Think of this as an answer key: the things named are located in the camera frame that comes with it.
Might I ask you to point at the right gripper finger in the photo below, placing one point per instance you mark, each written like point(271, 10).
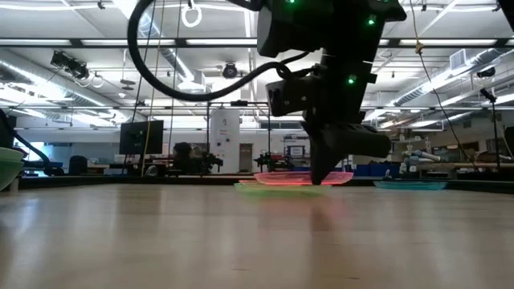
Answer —
point(319, 160)
point(335, 154)

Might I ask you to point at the pink transparent small plate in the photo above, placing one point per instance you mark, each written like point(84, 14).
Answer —
point(281, 178)

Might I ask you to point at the green transparent small plate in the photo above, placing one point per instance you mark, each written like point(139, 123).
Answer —
point(281, 190)

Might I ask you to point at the teal transparent small plate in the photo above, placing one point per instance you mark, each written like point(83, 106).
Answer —
point(409, 185)

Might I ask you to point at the light green large plate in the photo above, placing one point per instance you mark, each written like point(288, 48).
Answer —
point(8, 154)

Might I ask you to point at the dark green large plate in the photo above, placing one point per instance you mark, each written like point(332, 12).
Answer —
point(8, 172)

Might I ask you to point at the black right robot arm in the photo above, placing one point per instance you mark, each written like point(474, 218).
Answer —
point(341, 24)

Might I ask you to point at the black background robot arm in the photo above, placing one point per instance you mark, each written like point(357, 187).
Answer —
point(210, 164)
point(271, 162)

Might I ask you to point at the white framed sign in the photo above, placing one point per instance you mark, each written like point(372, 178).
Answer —
point(296, 151)

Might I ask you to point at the blue storage bin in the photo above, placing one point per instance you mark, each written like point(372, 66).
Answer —
point(377, 170)

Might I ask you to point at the white cabinet column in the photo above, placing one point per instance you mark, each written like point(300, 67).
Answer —
point(225, 140)

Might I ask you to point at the white ceiling vent box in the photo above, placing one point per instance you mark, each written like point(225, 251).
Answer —
point(458, 59)

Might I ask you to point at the black light stand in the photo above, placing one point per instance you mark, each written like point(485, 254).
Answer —
point(496, 132)

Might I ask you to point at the person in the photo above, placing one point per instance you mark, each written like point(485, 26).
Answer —
point(182, 158)

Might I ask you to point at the black computer monitor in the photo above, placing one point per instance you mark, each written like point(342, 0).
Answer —
point(136, 138)

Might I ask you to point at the black chair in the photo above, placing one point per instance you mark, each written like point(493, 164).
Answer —
point(78, 165)

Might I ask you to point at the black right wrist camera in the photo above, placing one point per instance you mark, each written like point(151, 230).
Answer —
point(291, 96)

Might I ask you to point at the black ceiling dome camera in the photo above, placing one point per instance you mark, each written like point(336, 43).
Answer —
point(230, 71)

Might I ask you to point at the black metal table frame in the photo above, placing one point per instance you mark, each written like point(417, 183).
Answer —
point(120, 180)

